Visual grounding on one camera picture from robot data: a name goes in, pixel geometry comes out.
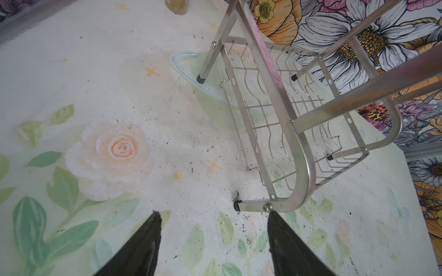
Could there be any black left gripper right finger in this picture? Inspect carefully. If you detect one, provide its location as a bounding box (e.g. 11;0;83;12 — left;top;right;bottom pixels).
268;211;334;276

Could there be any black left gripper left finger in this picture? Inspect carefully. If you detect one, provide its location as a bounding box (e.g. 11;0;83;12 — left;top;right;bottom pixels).
96;211;162;276

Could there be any silver metal dish rack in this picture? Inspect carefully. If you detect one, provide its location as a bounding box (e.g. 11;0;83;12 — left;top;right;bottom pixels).
197;1;442;213

